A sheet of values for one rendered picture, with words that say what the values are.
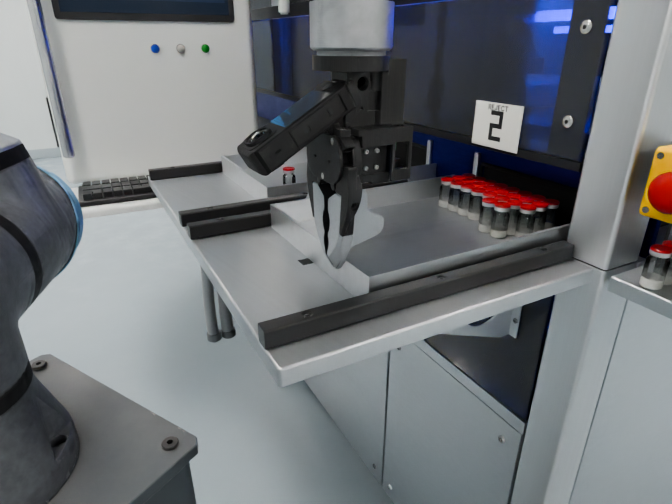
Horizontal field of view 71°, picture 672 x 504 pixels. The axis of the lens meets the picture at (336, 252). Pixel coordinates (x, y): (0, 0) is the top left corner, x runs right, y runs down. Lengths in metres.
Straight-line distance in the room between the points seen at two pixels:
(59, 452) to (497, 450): 0.65
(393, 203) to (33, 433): 0.57
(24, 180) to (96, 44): 0.82
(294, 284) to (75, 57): 0.91
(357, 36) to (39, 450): 0.42
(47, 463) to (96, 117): 0.97
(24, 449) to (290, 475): 1.10
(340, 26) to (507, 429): 0.64
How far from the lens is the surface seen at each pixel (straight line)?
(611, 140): 0.60
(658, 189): 0.54
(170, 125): 1.33
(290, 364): 0.41
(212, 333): 1.69
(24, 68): 5.86
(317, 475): 1.49
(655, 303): 0.61
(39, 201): 0.52
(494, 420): 0.86
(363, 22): 0.44
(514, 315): 0.73
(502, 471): 0.90
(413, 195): 0.80
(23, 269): 0.46
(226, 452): 1.57
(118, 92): 1.31
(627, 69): 0.60
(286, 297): 0.50
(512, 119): 0.68
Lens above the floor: 1.13
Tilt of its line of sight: 24 degrees down
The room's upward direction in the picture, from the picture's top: straight up
